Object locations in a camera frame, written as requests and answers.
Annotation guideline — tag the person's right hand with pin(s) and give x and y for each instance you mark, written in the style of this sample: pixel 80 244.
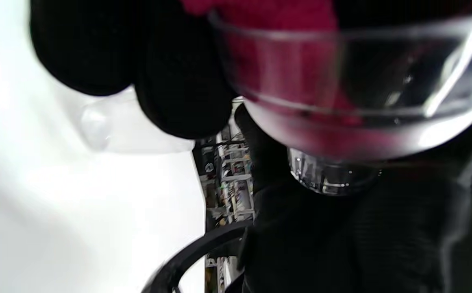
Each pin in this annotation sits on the person's right hand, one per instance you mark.
pixel 97 40

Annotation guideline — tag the person's left hand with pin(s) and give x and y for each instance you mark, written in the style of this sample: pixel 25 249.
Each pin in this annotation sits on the person's left hand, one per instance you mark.
pixel 382 236

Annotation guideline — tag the clear shaker cup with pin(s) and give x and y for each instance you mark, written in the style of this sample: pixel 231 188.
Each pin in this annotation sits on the clear shaker cup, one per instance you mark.
pixel 118 130

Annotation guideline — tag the clear domed cup lid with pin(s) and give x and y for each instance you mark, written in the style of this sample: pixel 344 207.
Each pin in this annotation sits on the clear domed cup lid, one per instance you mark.
pixel 382 122

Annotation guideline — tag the pink microfibre cloth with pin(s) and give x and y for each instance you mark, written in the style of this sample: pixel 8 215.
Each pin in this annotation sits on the pink microfibre cloth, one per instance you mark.
pixel 268 12

